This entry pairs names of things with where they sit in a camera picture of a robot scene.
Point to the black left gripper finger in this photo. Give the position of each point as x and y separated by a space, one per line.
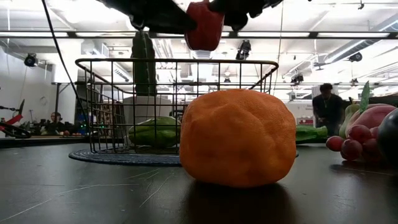
242 11
155 15

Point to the red bell pepper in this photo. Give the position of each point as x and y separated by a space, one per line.
205 31

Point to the green pear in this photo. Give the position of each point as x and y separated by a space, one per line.
348 119

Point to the red grape bunch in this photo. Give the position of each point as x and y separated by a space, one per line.
351 149

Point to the dark eggplant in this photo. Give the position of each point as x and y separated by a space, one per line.
390 137

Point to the green cactus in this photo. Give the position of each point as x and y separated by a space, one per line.
143 68

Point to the black ceiling spotlight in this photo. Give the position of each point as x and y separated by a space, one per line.
356 57
31 60
297 78

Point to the white plant pot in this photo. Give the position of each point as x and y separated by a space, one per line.
144 109

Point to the person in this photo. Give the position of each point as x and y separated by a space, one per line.
326 109
56 123

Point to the orange fruit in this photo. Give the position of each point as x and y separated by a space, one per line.
237 140

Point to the blue round woven mat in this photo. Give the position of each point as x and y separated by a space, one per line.
124 159

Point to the red background device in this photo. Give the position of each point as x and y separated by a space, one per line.
15 119

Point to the black overhead camera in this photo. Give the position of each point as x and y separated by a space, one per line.
244 49

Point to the black overhead frame bar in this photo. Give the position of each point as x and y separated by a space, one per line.
314 35

